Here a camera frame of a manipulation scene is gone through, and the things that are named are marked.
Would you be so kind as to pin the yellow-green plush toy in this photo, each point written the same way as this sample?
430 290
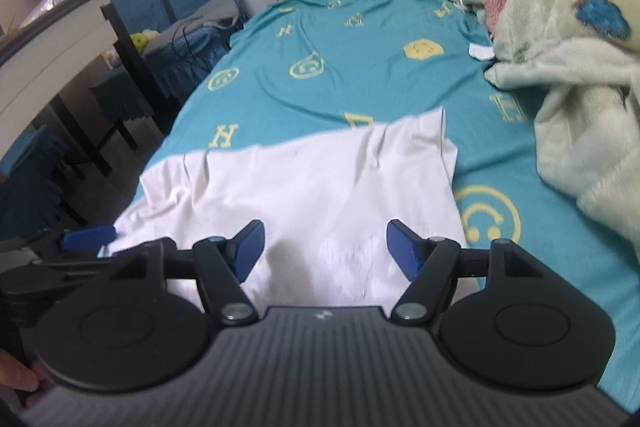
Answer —
138 43

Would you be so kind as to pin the person's left hand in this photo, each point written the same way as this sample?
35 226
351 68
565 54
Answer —
17 372

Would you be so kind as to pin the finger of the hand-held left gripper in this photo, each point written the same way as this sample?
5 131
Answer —
75 267
90 238

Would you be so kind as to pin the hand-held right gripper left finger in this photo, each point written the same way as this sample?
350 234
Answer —
248 252

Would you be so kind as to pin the clear plastic bag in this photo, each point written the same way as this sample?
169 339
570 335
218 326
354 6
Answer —
50 4

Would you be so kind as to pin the green plush blanket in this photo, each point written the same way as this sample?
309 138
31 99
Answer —
575 82

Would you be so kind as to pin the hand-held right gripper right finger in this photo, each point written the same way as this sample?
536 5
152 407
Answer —
402 249

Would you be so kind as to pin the white t-shirt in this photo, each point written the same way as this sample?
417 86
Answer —
300 187

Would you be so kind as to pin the grey garment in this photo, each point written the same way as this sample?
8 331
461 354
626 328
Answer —
220 14

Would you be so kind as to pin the white table with dark legs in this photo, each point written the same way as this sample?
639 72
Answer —
45 72

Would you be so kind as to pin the small white cloth piece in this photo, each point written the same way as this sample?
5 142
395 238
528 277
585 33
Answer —
481 52

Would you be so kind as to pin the teal printed bed sheet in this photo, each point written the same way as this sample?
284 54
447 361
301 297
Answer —
360 72

